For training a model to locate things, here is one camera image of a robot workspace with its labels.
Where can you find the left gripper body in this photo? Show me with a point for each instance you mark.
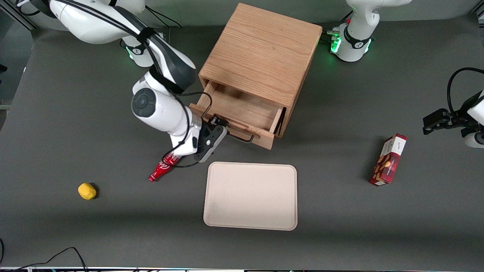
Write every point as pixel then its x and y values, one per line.
pixel 459 115

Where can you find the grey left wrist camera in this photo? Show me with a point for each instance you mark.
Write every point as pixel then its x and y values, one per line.
pixel 475 139

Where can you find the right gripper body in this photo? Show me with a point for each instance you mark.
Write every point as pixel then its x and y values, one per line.
pixel 209 129

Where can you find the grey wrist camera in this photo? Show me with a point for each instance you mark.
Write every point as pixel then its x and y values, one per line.
pixel 211 145
pixel 475 139

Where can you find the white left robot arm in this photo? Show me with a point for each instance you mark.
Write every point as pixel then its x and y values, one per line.
pixel 357 30

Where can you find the beige plastic tray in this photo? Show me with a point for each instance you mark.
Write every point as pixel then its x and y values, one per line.
pixel 250 196

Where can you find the wooden drawer with recessed front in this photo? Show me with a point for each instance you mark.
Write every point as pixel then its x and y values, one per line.
pixel 245 109

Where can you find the red cola bottle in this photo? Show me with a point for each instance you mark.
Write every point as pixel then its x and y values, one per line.
pixel 160 172

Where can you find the wooden drawer cabinet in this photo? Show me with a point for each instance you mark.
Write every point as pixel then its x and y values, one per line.
pixel 264 49

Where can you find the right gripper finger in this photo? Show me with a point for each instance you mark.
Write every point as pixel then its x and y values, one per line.
pixel 224 123
pixel 214 120

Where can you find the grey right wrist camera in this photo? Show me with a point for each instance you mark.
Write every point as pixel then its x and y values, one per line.
pixel 211 145

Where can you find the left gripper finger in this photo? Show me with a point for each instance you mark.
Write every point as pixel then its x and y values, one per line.
pixel 433 127
pixel 438 115

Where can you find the red cookie box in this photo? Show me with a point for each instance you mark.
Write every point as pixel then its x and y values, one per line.
pixel 389 160

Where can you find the yellow lemon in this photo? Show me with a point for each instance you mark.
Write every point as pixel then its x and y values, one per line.
pixel 87 191

